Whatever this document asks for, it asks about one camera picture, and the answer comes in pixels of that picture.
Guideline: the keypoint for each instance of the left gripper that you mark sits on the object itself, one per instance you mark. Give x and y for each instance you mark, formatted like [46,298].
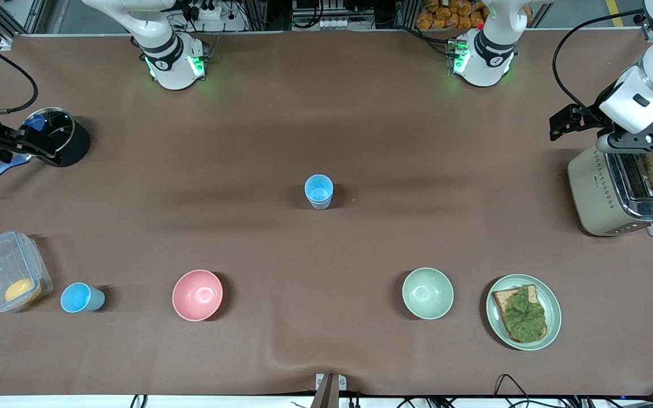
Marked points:
[589,117]

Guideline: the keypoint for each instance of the blue plastic cup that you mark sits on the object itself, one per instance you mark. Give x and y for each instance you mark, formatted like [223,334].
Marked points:
[319,206]
[318,187]
[77,297]

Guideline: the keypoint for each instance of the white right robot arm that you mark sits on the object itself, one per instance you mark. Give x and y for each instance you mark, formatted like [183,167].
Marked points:
[168,62]

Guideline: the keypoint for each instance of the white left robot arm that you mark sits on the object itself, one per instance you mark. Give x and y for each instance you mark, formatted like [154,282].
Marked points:
[485,56]

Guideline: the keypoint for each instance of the glass lid with blue knob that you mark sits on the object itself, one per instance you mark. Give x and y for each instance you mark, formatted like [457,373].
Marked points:
[57,122]

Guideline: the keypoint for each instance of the beige and chrome toaster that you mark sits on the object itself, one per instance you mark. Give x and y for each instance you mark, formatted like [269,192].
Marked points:
[598,198]

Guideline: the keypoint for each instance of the orange round food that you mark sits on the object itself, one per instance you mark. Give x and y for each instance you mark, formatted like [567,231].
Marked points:
[22,290]

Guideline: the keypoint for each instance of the bag of orange buns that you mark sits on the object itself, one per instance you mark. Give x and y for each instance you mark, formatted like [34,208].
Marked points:
[445,17]

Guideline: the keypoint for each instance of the pale green plate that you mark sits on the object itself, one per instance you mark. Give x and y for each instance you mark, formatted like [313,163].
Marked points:
[553,311]

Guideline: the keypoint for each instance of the toast slice under lettuce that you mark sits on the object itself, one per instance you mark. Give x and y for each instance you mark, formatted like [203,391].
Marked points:
[501,297]

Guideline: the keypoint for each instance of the green lettuce leaf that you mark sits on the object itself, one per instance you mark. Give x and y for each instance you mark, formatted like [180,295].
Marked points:
[525,320]

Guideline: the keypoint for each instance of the white power strip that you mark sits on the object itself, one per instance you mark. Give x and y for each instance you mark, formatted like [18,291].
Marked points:
[207,11]
[335,24]

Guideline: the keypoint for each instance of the pink bowl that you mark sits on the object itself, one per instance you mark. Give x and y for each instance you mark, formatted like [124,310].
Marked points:
[197,294]

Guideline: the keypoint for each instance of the pale green bowl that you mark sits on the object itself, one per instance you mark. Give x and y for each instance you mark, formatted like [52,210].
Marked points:
[427,293]

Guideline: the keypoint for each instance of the aluminium frame rail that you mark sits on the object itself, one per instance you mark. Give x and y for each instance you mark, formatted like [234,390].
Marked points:
[20,20]

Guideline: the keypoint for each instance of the metal table clamp bracket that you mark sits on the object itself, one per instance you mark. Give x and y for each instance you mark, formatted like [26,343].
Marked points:
[329,391]

